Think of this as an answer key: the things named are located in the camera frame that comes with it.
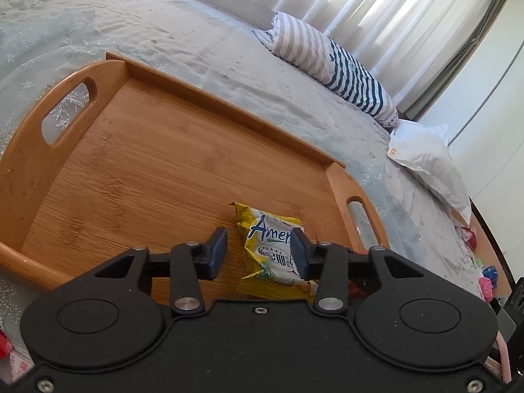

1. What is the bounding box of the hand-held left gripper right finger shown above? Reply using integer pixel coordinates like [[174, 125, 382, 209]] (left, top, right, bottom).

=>
[[290, 228, 426, 317]]

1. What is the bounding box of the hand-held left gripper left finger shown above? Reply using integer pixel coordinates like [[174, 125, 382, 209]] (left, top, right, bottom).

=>
[[93, 227, 228, 317]]

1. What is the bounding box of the yellow snack packet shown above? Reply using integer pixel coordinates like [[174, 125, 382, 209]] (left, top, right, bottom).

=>
[[229, 202, 319, 300]]

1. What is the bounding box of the wooden tray with handles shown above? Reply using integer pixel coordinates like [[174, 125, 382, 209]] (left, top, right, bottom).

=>
[[0, 52, 389, 308]]

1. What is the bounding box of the pink yarn item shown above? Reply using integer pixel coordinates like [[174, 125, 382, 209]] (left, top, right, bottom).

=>
[[476, 276, 495, 301]]

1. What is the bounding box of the blue green small item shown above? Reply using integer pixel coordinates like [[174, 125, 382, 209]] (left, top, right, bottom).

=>
[[475, 256, 498, 280]]

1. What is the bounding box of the pink small item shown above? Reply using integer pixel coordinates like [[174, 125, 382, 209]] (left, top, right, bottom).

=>
[[460, 226, 478, 251]]

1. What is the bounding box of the white pillow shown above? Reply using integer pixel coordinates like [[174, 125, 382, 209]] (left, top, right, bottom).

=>
[[387, 120, 473, 226]]

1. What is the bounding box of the striped pillow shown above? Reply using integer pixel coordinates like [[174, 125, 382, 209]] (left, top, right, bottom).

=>
[[252, 11, 400, 128]]

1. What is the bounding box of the bed with grey sheet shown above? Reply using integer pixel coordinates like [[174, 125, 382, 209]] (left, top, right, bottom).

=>
[[0, 0, 492, 377]]

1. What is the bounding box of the pale pink snack packet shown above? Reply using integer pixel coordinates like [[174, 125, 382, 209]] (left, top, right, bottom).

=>
[[7, 350, 34, 382]]

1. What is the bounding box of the grey-green curtain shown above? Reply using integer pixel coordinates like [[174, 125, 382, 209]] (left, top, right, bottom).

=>
[[403, 0, 524, 122]]

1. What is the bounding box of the white sheer curtain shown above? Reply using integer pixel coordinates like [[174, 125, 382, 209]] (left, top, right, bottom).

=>
[[159, 0, 514, 107]]

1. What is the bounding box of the sheer snowflake cloth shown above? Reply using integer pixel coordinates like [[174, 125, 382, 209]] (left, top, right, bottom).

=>
[[0, 16, 484, 336]]

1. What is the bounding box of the pink cord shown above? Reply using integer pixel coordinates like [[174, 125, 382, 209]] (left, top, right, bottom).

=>
[[496, 331, 512, 382]]

